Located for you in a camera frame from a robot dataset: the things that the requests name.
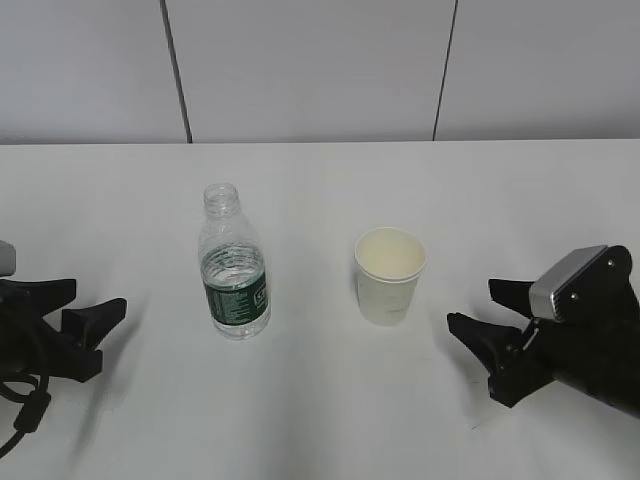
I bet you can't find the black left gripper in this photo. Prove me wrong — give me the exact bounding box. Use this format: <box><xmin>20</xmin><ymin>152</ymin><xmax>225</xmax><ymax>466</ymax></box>
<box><xmin>1</xmin><ymin>279</ymin><xmax>127</xmax><ymax>383</ymax></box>

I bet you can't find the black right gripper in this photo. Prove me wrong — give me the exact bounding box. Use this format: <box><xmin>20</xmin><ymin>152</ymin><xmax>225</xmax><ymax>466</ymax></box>
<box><xmin>446</xmin><ymin>279</ymin><xmax>639</xmax><ymax>417</ymax></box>

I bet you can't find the white paper cup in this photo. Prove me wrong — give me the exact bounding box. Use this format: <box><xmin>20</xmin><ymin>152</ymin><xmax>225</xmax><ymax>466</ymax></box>
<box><xmin>354</xmin><ymin>227</ymin><xmax>427</xmax><ymax>326</ymax></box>

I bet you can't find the clear water bottle green label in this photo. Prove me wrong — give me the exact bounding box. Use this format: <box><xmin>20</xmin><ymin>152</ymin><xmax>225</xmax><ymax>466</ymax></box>
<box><xmin>198</xmin><ymin>183</ymin><xmax>271</xmax><ymax>340</ymax></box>

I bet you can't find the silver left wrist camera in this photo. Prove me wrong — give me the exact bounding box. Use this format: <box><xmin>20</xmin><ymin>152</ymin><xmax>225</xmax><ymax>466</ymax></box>
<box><xmin>0</xmin><ymin>241</ymin><xmax>16</xmax><ymax>278</ymax></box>

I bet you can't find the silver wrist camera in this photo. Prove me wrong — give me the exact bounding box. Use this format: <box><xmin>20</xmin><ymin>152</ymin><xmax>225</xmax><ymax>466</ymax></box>
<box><xmin>529</xmin><ymin>245</ymin><xmax>633</xmax><ymax>323</ymax></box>
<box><xmin>0</xmin><ymin>241</ymin><xmax>16</xmax><ymax>278</ymax></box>

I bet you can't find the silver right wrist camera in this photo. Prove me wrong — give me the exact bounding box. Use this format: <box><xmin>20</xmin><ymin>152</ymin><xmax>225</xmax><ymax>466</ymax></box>
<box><xmin>529</xmin><ymin>245</ymin><xmax>633</xmax><ymax>323</ymax></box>

